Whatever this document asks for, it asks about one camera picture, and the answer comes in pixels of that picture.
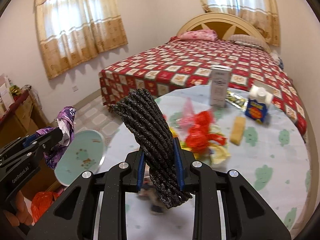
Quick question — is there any striped grey pillow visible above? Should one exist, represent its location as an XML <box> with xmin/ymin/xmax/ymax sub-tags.
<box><xmin>228</xmin><ymin>34</ymin><xmax>268</xmax><ymax>50</ymax></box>

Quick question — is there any brown wooden cabinet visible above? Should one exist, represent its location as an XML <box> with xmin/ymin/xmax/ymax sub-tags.
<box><xmin>1</xmin><ymin>90</ymin><xmax>56</xmax><ymax>200</ymax></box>

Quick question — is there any red bag on floor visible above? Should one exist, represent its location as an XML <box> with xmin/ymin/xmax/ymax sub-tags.
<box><xmin>31</xmin><ymin>191</ymin><xmax>60</xmax><ymax>223</ymax></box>

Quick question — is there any person's left hand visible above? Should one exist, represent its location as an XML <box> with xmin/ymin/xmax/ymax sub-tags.
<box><xmin>3</xmin><ymin>191</ymin><xmax>33</xmax><ymax>227</ymax></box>

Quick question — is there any blue milk carton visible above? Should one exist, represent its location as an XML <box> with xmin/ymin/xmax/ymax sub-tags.
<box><xmin>245</xmin><ymin>81</ymin><xmax>274</xmax><ymax>124</ymax></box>

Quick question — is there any shiny yellow foil packet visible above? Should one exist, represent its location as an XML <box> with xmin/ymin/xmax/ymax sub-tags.
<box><xmin>226</xmin><ymin>90</ymin><xmax>248</xmax><ymax>112</ymax></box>

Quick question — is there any light blue round bin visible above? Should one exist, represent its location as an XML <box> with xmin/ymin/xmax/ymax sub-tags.
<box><xmin>54</xmin><ymin>129</ymin><xmax>106</xmax><ymax>186</ymax></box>

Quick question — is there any pale yellow wrapper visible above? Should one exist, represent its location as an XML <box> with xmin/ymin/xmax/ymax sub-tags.
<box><xmin>209</xmin><ymin>124</ymin><xmax>231</xmax><ymax>167</ymax></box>

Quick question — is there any bed with red checkered cover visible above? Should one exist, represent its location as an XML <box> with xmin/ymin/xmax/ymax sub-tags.
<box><xmin>99</xmin><ymin>37</ymin><xmax>307</xmax><ymax>135</ymax></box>

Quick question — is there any tall white carton box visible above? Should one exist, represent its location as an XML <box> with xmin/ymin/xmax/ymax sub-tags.
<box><xmin>210</xmin><ymin>65</ymin><xmax>231</xmax><ymax>107</ymax></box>

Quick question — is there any pink plastic bag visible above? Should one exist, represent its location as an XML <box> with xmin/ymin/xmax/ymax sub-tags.
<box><xmin>177</xmin><ymin>98</ymin><xmax>195</xmax><ymax>129</ymax></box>

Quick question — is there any left beige curtain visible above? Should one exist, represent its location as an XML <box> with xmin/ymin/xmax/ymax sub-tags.
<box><xmin>35</xmin><ymin>0</ymin><xmax>127</xmax><ymax>80</ymax></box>

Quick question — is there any right beige curtain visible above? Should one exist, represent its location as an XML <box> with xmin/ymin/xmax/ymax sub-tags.
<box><xmin>200</xmin><ymin>0</ymin><xmax>280</xmax><ymax>47</ymax></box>

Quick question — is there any beige curtain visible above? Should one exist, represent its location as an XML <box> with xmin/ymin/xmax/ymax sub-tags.
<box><xmin>200</xmin><ymin>0</ymin><xmax>280</xmax><ymax>47</ymax></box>
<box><xmin>35</xmin><ymin>0</ymin><xmax>127</xmax><ymax>80</ymax></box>

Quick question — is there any purple foil wrapper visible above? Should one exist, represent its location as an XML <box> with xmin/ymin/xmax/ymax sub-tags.
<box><xmin>36</xmin><ymin>106</ymin><xmax>76</xmax><ymax>170</ymax></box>

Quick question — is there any clear plastic wrapper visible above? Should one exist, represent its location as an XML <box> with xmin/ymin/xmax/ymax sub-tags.
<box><xmin>138</xmin><ymin>176</ymin><xmax>166</xmax><ymax>215</ymax></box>

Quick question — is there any yellow sponge bar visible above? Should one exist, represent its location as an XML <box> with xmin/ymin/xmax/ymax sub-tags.
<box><xmin>229</xmin><ymin>116</ymin><xmax>246</xmax><ymax>146</ymax></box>

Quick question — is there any red plastic bag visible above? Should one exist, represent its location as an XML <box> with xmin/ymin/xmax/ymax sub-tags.
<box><xmin>184</xmin><ymin>111</ymin><xmax>227</xmax><ymax>154</ymax></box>

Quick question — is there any pink pillow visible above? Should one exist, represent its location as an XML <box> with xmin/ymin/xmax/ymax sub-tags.
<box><xmin>178</xmin><ymin>29</ymin><xmax>217</xmax><ymax>42</ymax></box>

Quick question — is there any cream wooden headboard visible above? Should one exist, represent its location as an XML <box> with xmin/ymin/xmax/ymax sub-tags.
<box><xmin>176</xmin><ymin>12</ymin><xmax>264</xmax><ymax>41</ymax></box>

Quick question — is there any black knitted cloth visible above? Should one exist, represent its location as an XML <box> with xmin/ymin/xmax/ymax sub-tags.
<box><xmin>112</xmin><ymin>88</ymin><xmax>192</xmax><ymax>209</ymax></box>

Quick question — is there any yellow snack wrapper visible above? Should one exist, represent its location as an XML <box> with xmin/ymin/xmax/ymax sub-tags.
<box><xmin>169</xmin><ymin>127</ymin><xmax>191</xmax><ymax>152</ymax></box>

